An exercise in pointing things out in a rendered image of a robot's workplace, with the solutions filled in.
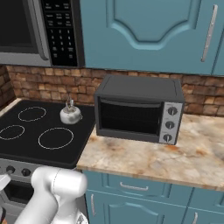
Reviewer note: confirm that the blue base cupboard door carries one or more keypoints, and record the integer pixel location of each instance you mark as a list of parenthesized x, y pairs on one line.
[(131, 210), (208, 217)]

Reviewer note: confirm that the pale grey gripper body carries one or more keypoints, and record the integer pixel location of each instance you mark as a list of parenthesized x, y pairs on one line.
[(4, 181)]

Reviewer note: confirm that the dark grey toaster oven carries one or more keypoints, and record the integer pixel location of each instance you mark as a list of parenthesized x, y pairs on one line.
[(137, 110)]

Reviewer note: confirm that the grey toaster oven knob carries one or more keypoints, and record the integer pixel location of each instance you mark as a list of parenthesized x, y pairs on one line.
[(167, 137), (170, 124), (172, 110)]

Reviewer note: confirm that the black hob stove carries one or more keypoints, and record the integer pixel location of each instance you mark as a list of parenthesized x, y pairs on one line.
[(43, 137)]

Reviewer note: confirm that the black and grey microwave oven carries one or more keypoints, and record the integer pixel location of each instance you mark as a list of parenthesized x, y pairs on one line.
[(35, 29)]

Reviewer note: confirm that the blue drawer front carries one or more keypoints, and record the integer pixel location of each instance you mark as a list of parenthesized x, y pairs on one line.
[(145, 185), (208, 199)]

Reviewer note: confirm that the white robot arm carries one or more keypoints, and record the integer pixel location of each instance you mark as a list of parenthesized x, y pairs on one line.
[(55, 186)]

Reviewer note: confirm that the wide blue wall cupboard door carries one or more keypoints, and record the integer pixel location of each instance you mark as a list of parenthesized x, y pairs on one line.
[(151, 35)]

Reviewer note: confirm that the silver kettle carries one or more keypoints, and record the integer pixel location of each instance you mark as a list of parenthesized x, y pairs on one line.
[(70, 115)]

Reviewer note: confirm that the black stove knob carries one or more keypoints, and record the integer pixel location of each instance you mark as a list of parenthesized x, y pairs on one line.
[(26, 172), (10, 169)]

